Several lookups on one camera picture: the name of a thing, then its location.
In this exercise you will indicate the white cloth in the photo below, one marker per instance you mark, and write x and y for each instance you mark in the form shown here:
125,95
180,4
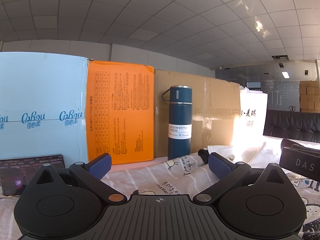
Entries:
255,155

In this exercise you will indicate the brown cardboard box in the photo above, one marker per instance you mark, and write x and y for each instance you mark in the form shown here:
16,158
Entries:
212,110

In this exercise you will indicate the ceiling light panel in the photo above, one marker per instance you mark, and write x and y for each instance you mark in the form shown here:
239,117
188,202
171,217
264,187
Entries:
285,74

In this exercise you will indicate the stack of cardboard boxes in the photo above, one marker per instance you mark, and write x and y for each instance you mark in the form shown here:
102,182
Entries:
309,95

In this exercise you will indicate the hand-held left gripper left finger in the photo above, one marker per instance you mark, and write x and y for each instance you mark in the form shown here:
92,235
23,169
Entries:
100,166

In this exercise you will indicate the dark barred window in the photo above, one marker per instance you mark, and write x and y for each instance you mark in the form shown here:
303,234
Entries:
253,86

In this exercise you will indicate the black smartphone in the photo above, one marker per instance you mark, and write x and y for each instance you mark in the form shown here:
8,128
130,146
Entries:
15,175

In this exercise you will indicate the light blue taped carton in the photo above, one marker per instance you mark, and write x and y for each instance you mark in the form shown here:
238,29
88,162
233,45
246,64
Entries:
42,92

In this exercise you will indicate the dark blue vacuum bottle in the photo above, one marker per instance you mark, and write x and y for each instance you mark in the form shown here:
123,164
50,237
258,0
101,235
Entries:
178,110

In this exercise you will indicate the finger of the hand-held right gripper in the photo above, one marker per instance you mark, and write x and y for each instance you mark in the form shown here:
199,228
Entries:
286,143

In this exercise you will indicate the orange printed box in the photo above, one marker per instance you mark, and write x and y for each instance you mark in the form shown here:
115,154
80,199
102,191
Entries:
120,110

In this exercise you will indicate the black leather sofa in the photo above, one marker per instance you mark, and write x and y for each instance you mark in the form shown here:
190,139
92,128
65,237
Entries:
292,125

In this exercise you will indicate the white paper bag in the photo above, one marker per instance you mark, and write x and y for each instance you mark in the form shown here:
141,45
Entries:
250,110

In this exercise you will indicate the black cloth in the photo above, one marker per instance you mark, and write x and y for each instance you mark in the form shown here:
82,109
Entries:
203,153

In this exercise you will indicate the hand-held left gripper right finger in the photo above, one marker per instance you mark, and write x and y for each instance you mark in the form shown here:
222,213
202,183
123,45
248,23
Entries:
220,166

